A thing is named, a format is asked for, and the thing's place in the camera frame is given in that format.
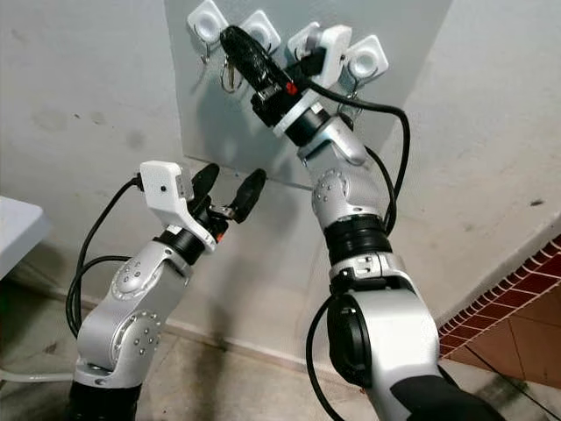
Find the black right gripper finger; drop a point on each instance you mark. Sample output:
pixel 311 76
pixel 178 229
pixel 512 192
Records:
pixel 241 64
pixel 254 50

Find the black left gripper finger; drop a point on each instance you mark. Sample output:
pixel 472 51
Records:
pixel 252 191
pixel 206 180

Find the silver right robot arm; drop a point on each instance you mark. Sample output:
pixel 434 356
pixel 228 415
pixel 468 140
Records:
pixel 394 333

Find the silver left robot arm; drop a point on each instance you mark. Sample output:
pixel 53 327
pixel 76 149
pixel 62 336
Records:
pixel 123 324

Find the white folding table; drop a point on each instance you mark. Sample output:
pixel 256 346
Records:
pixel 19 232

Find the white square wall hook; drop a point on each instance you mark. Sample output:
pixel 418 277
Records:
pixel 367 60
pixel 207 22
pixel 302 39
pixel 263 26

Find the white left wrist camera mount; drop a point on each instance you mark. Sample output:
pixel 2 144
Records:
pixel 165 189

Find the grey wall board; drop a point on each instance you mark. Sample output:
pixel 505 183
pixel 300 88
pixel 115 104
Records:
pixel 412 35

